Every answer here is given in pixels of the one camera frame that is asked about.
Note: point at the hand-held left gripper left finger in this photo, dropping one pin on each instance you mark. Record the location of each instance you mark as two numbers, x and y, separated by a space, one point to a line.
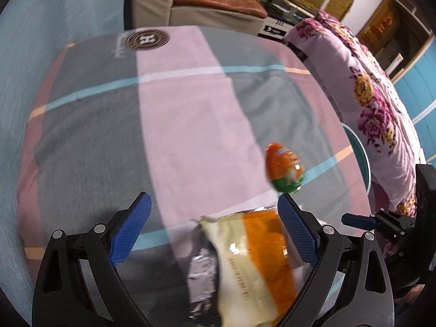
133 224

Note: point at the pink and grey tablecloth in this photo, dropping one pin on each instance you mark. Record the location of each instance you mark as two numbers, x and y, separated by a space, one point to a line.
187 126

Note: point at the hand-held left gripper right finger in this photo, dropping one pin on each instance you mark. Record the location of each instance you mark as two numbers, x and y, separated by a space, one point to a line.
299 228

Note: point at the orange and white snack packet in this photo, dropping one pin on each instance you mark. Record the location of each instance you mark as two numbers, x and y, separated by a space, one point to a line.
252 265

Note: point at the pink floral blanket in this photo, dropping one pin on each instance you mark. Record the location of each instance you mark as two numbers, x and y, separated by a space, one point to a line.
374 109

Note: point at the beige and orange sofa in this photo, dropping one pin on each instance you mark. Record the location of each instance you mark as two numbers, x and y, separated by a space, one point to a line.
204 3

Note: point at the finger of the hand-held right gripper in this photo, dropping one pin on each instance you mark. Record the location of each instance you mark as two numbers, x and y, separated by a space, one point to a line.
361 220

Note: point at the orange and green egg toy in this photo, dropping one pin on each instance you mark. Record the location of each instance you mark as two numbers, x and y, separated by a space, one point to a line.
284 168

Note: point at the wooden shelf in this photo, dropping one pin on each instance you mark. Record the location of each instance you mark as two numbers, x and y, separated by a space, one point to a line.
391 34

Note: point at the light blue round bin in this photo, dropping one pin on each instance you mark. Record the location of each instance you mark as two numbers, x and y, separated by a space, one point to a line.
361 160

